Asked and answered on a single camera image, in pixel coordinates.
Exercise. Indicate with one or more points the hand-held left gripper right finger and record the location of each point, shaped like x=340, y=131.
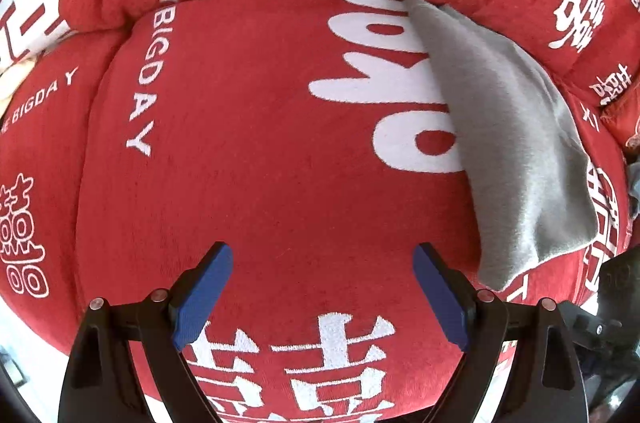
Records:
x=442, y=298

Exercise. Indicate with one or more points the pale grey cloth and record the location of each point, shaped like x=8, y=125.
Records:
x=634, y=190

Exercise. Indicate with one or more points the grey knitted small garment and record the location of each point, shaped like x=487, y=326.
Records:
x=515, y=143

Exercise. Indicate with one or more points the beige cloth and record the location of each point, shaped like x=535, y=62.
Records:
x=12, y=83

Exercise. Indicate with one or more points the red printed blanket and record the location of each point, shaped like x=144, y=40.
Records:
x=275, y=128

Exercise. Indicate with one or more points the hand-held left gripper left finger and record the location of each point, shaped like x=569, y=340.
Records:
x=202, y=293

